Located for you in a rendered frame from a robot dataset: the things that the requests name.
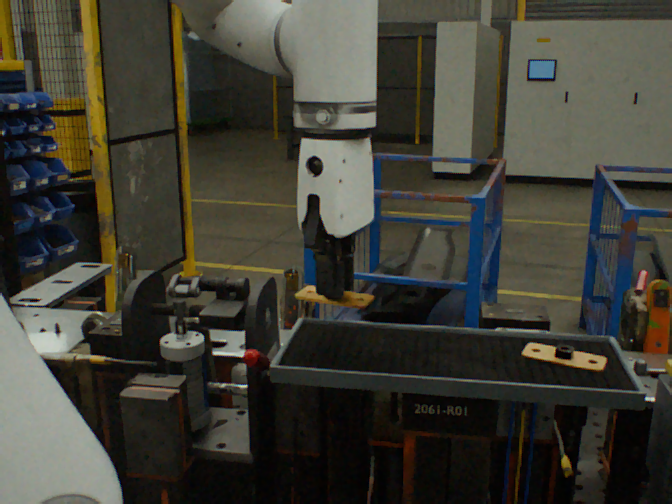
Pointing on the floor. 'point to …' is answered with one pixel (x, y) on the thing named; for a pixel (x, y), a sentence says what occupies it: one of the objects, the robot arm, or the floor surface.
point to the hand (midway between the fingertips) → (334, 274)
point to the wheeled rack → (206, 90)
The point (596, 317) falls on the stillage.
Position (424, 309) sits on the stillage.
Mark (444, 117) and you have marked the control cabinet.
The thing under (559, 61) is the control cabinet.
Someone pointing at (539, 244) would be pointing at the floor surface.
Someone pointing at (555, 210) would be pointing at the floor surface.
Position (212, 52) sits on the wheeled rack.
